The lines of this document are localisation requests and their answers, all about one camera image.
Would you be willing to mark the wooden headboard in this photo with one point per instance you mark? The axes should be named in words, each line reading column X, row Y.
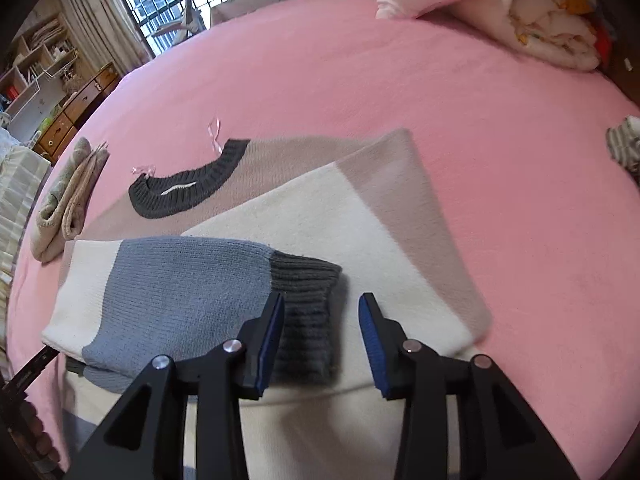
column 620, row 35

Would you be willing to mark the green patterned folded garment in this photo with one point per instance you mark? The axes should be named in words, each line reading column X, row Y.
column 55, row 200

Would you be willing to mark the wooden desk with drawers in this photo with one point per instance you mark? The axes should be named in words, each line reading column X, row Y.
column 75, row 110

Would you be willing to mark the person's left hand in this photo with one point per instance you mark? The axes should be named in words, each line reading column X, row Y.
column 32, row 432

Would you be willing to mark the pink bed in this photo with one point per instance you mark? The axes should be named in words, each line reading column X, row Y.
column 450, row 110

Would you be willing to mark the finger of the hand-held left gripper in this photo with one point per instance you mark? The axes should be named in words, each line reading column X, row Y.
column 45, row 359

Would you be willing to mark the striped knit sweater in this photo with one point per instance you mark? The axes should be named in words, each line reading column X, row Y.
column 325, row 220

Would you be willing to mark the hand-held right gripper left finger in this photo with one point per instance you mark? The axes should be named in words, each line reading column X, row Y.
column 270, row 350

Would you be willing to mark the black white striped garment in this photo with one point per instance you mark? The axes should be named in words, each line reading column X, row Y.
column 617, row 145

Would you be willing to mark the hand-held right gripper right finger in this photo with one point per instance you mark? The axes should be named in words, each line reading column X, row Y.
column 372, row 355

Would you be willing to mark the beige curtain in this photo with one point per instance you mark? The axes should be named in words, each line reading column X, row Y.
column 95, row 15

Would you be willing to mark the cartoon print folded quilt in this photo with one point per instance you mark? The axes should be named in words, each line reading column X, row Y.
column 545, row 20

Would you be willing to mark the white folded garment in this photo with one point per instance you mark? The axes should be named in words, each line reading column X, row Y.
column 631, row 127

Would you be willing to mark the grey office chair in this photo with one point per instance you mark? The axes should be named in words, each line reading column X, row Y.
column 185, row 7

